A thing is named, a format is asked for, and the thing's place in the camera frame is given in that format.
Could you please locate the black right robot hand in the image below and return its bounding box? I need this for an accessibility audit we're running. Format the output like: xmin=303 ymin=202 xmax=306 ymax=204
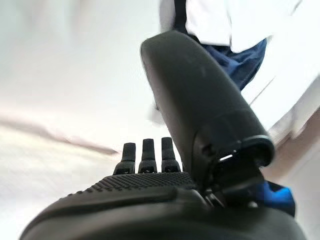
xmin=19 ymin=32 xmax=306 ymax=240

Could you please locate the white bed with sheet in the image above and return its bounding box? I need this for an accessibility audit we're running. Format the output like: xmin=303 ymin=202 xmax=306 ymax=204
xmin=0 ymin=0 xmax=320 ymax=240

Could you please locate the person in white shirt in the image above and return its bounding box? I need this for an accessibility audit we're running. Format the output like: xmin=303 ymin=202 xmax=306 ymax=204
xmin=173 ymin=0 xmax=268 ymax=91

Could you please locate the white garment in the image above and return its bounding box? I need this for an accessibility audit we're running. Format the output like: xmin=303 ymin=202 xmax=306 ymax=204
xmin=159 ymin=0 xmax=305 ymax=54

